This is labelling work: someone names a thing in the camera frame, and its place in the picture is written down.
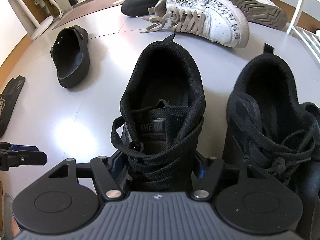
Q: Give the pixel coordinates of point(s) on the white standing fan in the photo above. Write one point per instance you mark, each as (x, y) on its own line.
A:
(34, 27)

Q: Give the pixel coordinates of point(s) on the white printed sneaker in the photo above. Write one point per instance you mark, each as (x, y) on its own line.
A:
(219, 21)

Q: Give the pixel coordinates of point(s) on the brown door mat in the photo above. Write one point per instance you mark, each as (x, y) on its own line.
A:
(82, 13)

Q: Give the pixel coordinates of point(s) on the white shoe rack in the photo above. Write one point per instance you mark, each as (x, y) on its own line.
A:
(306, 28)

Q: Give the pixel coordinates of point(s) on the white sneaker, grey sole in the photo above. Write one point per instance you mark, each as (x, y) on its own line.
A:
(263, 12)

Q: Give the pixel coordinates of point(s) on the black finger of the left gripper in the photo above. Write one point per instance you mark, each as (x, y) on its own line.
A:
(13, 155)

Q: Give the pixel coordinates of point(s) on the black Bear slide sandal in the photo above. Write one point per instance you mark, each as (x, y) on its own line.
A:
(8, 101)

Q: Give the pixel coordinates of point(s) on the black lace-up sneaker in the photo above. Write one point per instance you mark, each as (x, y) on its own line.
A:
(161, 118)
(267, 126)

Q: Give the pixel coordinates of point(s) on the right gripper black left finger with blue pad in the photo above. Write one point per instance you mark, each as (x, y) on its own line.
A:
(92, 181)

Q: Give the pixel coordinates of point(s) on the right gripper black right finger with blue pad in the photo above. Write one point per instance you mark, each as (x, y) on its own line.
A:
(208, 172)

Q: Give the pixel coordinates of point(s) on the black clog with strap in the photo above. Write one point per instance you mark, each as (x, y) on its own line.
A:
(70, 55)

